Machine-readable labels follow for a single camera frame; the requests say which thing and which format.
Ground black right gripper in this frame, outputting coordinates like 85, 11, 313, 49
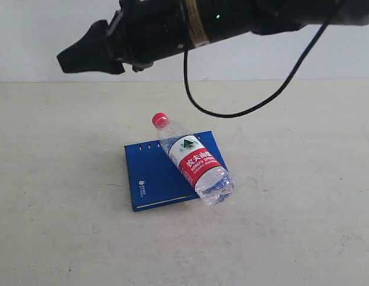
57, 1, 202, 74

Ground blue ring binder notebook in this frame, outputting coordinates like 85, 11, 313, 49
124, 130, 230, 213

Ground clear plastic water bottle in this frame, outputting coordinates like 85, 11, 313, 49
152, 113, 234, 206

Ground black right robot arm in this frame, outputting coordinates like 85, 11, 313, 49
57, 0, 369, 74

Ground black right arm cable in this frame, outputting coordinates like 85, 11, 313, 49
183, 0, 349, 119

